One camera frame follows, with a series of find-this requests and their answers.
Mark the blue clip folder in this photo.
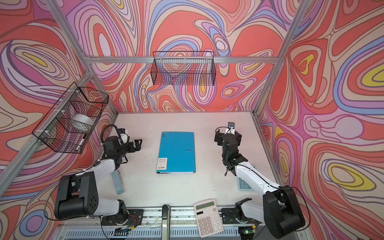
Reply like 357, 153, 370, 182
156, 132, 196, 174

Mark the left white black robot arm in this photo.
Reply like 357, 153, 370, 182
54, 134, 143, 225

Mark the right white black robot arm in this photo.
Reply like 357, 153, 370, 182
214, 129, 306, 239

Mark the teal calculator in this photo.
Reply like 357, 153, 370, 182
237, 177, 253, 191

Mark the black white marker pen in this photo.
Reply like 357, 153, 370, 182
76, 138, 85, 152

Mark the white desktop calculator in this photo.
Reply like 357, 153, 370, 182
194, 199, 224, 238

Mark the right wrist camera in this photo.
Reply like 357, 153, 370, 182
226, 122, 235, 135

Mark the black wire basket left wall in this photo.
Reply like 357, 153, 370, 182
32, 83, 109, 154

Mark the black wire basket wall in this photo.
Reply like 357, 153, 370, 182
32, 83, 109, 154
151, 51, 217, 87

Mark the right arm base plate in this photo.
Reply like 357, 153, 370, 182
220, 208, 261, 226

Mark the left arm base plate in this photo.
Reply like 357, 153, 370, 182
102, 209, 144, 227

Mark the black wire basket back wall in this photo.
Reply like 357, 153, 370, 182
151, 51, 217, 87

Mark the black centre post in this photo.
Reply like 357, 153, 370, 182
161, 205, 171, 240

